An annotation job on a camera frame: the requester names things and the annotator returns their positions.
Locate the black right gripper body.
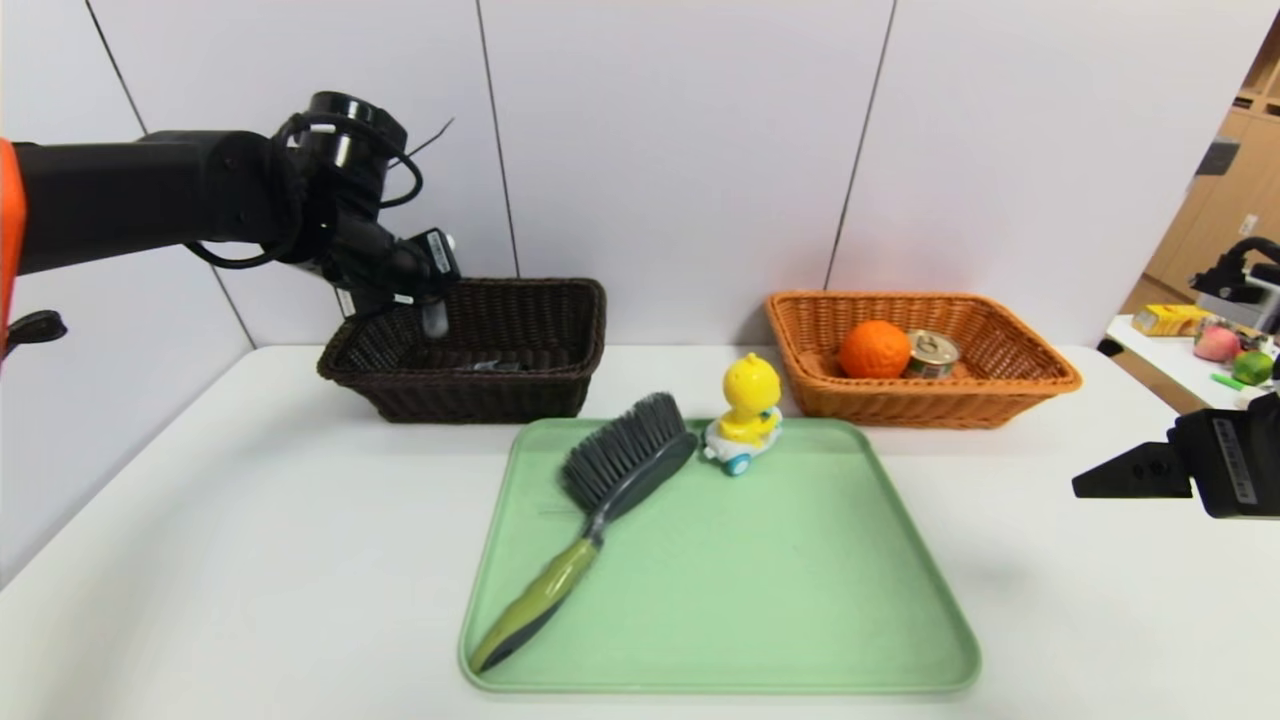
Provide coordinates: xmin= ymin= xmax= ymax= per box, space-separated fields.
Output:
xmin=1166 ymin=391 xmax=1280 ymax=521

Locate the yellow cardboard box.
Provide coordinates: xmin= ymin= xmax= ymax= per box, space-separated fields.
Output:
xmin=1131 ymin=305 xmax=1213 ymax=339

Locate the orange fruit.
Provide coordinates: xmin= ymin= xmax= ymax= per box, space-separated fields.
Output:
xmin=838 ymin=320 xmax=913 ymax=380

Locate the white side table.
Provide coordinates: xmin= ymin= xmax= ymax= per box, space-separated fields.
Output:
xmin=1103 ymin=315 xmax=1280 ymax=413

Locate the small tin can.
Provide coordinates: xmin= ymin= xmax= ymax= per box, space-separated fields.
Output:
xmin=905 ymin=330 xmax=961 ymax=380

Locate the green plastic tray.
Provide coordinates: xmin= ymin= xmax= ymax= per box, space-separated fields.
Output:
xmin=460 ymin=417 xmax=981 ymax=693

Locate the pink peach fruit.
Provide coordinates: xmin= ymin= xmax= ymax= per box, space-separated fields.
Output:
xmin=1192 ymin=325 xmax=1241 ymax=364

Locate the dark brown wicker basket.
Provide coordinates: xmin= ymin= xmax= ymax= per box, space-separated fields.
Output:
xmin=317 ymin=278 xmax=609 ymax=424

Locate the wooden cabinet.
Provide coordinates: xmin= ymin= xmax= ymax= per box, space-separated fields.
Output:
xmin=1115 ymin=5 xmax=1280 ymax=321

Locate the grey brush with green handle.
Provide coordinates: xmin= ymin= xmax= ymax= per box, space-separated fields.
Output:
xmin=470 ymin=392 xmax=699 ymax=672

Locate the yellow duck toy car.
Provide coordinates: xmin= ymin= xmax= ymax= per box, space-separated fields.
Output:
xmin=701 ymin=353 xmax=783 ymax=477

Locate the thick black corrugated cable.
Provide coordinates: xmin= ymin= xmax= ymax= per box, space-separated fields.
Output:
xmin=0 ymin=310 xmax=69 ymax=361

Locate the orange wicker basket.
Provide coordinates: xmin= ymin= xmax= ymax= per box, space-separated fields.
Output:
xmin=765 ymin=292 xmax=1083 ymax=431

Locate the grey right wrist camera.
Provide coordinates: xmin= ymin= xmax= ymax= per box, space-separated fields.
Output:
xmin=1190 ymin=237 xmax=1280 ymax=333

